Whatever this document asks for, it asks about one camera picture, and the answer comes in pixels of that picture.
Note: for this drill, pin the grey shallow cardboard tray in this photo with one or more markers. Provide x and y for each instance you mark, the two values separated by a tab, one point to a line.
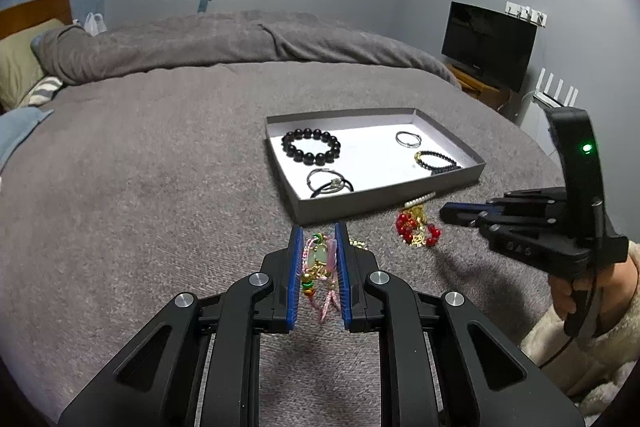
388	156

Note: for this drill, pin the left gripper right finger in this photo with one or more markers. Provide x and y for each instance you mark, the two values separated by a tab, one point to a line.
443	362

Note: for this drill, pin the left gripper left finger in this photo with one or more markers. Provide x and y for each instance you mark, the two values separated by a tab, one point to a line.
196	362

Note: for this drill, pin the grey folded duvet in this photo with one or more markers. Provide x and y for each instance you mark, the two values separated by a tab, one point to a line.
72	55

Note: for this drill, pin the white wall socket strip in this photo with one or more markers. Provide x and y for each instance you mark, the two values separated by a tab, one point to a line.
524	12

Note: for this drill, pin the black television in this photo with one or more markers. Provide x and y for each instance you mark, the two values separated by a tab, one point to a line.
496	46

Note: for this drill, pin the wooden headboard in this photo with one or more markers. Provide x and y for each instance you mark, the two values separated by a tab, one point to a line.
32	13

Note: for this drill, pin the white wifi router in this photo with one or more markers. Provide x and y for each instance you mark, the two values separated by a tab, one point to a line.
552	91

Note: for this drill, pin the striped pillow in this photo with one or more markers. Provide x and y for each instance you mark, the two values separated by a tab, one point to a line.
43	92

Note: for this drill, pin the white plastic bag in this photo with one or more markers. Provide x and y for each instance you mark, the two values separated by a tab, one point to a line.
94	24

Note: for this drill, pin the grey bed cover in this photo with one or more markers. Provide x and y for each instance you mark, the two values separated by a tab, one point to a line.
139	187

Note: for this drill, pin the olive green pillow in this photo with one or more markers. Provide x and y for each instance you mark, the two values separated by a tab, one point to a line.
20	69

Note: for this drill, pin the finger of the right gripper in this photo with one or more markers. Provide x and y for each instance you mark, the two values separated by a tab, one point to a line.
463	219
465	207

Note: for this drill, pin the blue blanket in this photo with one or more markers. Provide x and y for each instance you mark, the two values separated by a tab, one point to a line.
15	128

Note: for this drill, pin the wooden tv stand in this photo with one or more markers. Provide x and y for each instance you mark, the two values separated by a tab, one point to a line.
495	98

